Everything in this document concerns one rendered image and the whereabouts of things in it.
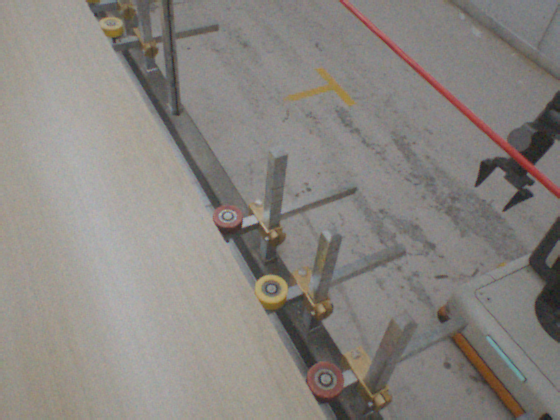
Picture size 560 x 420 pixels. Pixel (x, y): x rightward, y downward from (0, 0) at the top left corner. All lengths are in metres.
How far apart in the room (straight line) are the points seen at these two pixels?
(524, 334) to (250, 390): 1.28
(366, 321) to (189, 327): 1.24
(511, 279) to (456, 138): 1.19
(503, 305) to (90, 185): 1.54
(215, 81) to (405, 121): 1.16
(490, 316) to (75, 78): 1.67
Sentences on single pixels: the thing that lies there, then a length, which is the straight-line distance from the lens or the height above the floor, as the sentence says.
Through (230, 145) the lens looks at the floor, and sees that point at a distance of 2.99.
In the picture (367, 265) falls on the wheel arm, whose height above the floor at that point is 0.85.
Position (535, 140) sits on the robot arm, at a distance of 1.42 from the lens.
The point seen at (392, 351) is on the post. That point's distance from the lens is 1.12.
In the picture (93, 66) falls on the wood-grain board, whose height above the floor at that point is 0.90.
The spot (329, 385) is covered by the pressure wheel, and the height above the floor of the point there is 0.90.
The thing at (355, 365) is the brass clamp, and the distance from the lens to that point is 1.31.
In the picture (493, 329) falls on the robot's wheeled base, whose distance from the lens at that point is 2.21.
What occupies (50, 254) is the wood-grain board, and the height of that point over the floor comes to 0.90.
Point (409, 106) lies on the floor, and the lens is 3.45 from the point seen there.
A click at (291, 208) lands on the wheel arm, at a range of 1.55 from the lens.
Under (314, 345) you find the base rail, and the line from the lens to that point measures 1.49.
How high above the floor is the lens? 2.02
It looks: 49 degrees down
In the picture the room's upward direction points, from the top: 7 degrees clockwise
